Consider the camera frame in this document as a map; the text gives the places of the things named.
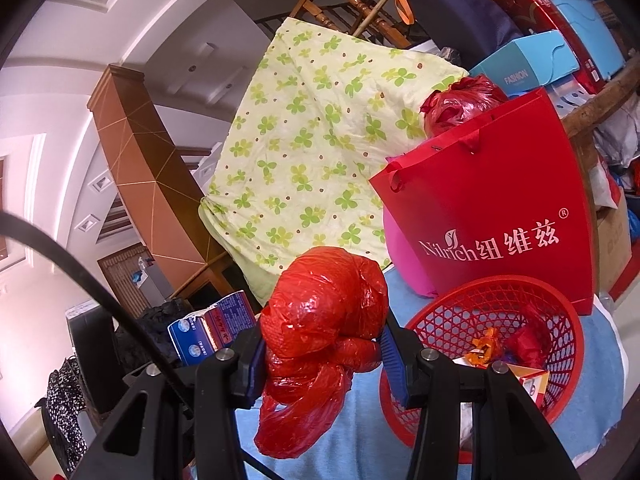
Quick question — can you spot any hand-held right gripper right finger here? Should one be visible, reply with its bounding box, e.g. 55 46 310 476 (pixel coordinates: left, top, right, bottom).
377 312 583 480

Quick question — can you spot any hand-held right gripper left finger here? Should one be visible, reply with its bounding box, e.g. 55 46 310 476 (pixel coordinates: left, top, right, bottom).
70 327 266 480

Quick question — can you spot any large red plastic bag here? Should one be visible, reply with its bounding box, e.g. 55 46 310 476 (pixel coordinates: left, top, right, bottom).
254 246 390 460

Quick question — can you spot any orange candy wrapper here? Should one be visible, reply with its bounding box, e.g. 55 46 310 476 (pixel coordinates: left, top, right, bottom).
466 327 505 367

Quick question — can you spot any red plastic mesh basket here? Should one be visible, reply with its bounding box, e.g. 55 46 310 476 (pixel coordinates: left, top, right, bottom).
379 277 586 465

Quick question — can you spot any blue white medicine carton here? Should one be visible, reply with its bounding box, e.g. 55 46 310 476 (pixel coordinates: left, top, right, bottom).
167 290 257 367

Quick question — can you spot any light blue blanket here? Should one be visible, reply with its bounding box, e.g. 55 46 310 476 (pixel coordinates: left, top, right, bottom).
235 267 628 480

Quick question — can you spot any black crumpled cloth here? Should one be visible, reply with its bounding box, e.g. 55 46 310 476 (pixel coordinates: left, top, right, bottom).
114 299 193 376

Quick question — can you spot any wooden lattice screen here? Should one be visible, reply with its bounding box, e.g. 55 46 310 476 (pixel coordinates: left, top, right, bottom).
96 242 148 303

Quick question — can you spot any black dotted cloth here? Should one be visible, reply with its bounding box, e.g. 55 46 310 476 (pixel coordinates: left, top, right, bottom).
41 356 90 477

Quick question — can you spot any red paper shopping bag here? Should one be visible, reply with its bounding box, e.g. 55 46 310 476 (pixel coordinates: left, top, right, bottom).
369 86 597 317

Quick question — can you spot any brown wooden cabinet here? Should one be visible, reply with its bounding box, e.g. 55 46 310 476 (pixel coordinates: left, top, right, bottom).
86 64 228 301

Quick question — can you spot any clover print pillow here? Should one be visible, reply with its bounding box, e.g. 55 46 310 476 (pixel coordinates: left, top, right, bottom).
198 17 468 306

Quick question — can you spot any brown cardboard box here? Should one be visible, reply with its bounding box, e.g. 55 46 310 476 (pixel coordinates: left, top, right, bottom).
594 199 632 293

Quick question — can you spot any light blue cardboard box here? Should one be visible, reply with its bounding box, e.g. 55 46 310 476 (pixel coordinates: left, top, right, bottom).
469 29 582 98

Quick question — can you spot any thick wooden beam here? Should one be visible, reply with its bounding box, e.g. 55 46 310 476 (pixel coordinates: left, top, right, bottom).
559 62 640 138

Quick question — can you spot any dark blue cushion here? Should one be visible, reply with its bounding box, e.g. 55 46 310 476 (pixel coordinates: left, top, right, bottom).
404 0 523 58

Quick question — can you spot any red gift box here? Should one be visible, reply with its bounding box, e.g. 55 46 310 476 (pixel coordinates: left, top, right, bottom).
517 0 603 93

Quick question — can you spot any black cable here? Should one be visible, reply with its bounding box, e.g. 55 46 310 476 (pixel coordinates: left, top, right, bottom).
0 211 188 403

